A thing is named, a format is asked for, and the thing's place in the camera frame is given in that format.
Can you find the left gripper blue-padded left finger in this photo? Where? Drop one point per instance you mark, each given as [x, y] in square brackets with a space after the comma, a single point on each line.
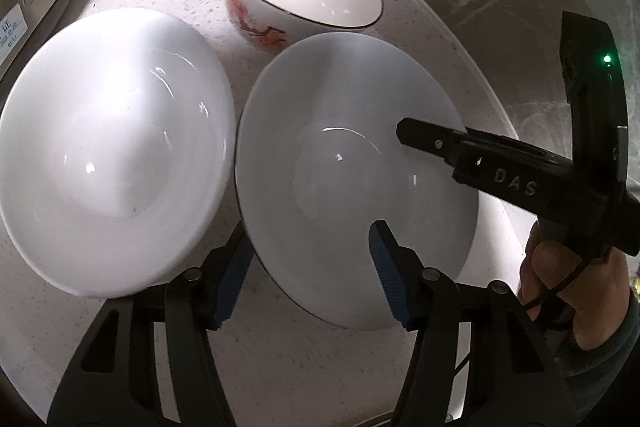
[111, 379]

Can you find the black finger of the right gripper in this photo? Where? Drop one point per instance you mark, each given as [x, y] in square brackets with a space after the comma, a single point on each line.
[492, 163]

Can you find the person's right hand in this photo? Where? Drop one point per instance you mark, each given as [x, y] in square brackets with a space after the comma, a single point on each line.
[599, 296]

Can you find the large white bowl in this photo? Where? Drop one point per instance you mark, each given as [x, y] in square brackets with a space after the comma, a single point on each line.
[318, 161]
[116, 147]

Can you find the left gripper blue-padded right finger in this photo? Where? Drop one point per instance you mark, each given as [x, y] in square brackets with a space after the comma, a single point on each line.
[512, 379]

